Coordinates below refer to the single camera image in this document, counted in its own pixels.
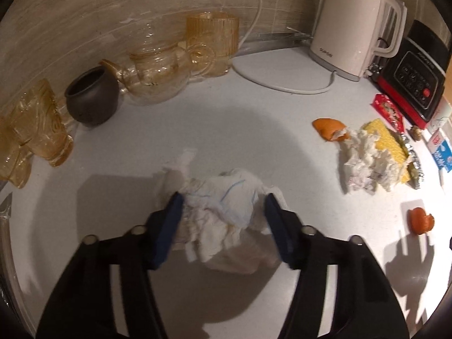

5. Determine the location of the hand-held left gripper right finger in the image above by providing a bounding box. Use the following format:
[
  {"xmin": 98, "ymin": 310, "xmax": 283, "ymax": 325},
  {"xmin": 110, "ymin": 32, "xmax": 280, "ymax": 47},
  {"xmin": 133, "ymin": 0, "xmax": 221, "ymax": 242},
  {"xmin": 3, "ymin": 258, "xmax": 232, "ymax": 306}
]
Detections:
[{"xmin": 265, "ymin": 194, "xmax": 412, "ymax": 339}]

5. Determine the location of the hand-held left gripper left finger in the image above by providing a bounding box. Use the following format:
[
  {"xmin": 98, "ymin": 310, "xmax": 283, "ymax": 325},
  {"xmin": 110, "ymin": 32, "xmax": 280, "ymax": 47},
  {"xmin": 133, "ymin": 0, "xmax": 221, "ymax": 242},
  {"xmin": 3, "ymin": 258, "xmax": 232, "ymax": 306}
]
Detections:
[{"xmin": 35, "ymin": 192, "xmax": 186, "ymax": 339}]

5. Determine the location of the white tissue blue line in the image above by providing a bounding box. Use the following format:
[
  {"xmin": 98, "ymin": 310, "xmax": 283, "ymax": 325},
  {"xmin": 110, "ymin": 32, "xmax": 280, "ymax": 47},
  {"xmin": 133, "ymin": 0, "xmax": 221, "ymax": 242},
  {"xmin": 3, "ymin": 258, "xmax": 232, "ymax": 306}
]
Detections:
[{"xmin": 153, "ymin": 150, "xmax": 288, "ymax": 274}]

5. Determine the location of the red snack packet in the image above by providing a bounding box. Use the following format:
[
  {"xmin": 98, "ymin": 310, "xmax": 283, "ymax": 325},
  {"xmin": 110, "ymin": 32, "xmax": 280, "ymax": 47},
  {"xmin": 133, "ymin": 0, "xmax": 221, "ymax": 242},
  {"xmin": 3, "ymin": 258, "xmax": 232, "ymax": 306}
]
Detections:
[{"xmin": 371, "ymin": 94, "xmax": 405, "ymax": 133}]

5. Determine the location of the large orange peel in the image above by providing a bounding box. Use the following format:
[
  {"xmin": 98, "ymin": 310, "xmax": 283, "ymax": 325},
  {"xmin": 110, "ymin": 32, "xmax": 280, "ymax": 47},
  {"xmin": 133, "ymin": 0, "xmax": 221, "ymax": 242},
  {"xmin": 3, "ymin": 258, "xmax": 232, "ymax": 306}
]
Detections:
[{"xmin": 312, "ymin": 118, "xmax": 352, "ymax": 144}]

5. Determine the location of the yellow sponge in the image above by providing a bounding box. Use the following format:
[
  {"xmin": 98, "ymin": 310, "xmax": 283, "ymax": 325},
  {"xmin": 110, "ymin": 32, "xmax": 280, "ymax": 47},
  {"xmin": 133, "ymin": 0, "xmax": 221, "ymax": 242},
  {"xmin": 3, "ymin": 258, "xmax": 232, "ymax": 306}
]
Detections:
[{"xmin": 364, "ymin": 120, "xmax": 412, "ymax": 188}]

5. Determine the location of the small orange peel piece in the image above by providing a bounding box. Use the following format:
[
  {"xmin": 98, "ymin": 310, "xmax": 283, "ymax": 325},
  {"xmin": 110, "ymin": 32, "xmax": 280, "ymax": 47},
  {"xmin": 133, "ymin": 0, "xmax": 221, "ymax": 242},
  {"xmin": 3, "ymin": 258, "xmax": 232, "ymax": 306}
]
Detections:
[{"xmin": 408, "ymin": 208, "xmax": 434, "ymax": 235}]

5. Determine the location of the dark clay pot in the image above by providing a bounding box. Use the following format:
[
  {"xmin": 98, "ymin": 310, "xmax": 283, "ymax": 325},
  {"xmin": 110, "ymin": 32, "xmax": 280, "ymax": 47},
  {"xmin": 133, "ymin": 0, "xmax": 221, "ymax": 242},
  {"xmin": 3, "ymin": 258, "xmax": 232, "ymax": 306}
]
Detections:
[{"xmin": 64, "ymin": 66, "xmax": 121, "ymax": 127}]

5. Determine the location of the crumpled silver foil wrapper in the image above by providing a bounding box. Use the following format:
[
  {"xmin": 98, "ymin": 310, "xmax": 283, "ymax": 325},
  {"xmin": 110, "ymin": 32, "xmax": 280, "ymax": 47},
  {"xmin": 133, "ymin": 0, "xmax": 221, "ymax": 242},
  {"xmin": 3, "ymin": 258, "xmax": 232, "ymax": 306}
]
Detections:
[{"xmin": 397, "ymin": 132, "xmax": 424, "ymax": 189}]

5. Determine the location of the amber glass teapot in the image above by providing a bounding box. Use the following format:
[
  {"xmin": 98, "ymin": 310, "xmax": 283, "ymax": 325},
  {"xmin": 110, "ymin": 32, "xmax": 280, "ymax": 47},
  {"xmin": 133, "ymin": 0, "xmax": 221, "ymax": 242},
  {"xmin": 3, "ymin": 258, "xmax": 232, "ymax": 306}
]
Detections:
[{"xmin": 101, "ymin": 25, "xmax": 216, "ymax": 107}]

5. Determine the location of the blue and white small carton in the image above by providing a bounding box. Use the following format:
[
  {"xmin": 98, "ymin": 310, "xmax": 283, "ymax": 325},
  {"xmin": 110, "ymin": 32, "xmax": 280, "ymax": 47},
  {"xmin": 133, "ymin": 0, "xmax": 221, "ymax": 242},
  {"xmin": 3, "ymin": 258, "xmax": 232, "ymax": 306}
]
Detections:
[{"xmin": 429, "ymin": 129, "xmax": 452, "ymax": 173}]

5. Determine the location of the white paper card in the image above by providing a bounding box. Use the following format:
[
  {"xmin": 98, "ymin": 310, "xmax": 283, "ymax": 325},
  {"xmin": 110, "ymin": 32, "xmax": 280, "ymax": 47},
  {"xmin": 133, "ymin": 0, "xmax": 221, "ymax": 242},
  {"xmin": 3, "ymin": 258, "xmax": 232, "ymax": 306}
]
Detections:
[{"xmin": 425, "ymin": 101, "xmax": 452, "ymax": 135}]

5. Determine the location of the ribbed amber glass cup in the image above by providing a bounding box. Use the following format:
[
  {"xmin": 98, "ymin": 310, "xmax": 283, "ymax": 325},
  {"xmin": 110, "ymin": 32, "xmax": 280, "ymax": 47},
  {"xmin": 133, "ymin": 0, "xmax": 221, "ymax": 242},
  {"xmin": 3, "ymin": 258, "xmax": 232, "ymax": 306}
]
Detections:
[{"xmin": 186, "ymin": 12, "xmax": 240, "ymax": 77}]

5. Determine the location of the black and red kitchen appliance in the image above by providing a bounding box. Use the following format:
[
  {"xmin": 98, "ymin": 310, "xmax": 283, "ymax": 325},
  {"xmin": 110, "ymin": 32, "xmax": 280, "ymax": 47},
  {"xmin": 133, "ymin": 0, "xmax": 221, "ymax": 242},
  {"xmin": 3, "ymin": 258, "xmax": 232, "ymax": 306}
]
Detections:
[{"xmin": 369, "ymin": 19, "xmax": 449, "ymax": 128}]

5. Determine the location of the white electric kettle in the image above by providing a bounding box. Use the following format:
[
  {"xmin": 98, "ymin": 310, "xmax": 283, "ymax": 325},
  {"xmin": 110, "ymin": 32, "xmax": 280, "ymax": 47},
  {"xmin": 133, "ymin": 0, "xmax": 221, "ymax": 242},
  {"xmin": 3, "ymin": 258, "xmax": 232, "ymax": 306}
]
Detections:
[{"xmin": 309, "ymin": 0, "xmax": 408, "ymax": 82}]

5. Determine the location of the white power cable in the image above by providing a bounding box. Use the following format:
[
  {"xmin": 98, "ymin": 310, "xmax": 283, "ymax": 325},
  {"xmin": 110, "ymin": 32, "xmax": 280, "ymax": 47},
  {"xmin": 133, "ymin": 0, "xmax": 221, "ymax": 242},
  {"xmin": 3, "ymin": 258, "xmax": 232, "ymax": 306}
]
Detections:
[{"xmin": 231, "ymin": 0, "xmax": 336, "ymax": 95}]

